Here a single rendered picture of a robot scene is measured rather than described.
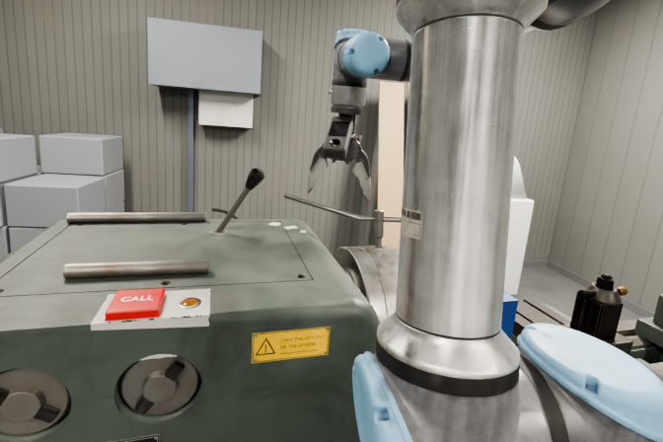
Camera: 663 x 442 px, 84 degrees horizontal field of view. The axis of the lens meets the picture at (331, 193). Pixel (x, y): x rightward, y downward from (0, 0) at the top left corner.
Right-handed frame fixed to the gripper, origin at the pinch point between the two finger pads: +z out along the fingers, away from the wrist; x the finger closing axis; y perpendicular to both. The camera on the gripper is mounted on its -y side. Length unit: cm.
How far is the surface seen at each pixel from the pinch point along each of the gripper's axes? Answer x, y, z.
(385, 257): -12.2, -5.5, 10.3
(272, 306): 2.8, -36.5, 6.3
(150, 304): 17.0, -42.6, 4.9
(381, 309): -12.6, -16.7, 16.0
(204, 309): 10.9, -40.1, 6.1
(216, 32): 139, 221, -61
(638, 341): -101, 45, 50
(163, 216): 38.3, -7.7, 7.5
